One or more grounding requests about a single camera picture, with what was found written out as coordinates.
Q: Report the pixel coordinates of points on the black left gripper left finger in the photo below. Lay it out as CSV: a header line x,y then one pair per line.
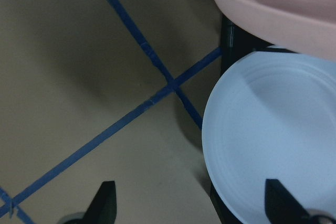
x,y
103,206

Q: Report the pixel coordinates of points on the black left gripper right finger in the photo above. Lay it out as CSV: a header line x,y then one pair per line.
x,y
281,206

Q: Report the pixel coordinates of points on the black dish rack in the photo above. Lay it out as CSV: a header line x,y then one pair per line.
x,y
236,43

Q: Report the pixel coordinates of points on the pink plate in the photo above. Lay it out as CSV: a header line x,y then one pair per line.
x,y
303,26

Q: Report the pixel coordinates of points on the blue plate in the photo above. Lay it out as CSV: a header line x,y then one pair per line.
x,y
272,115

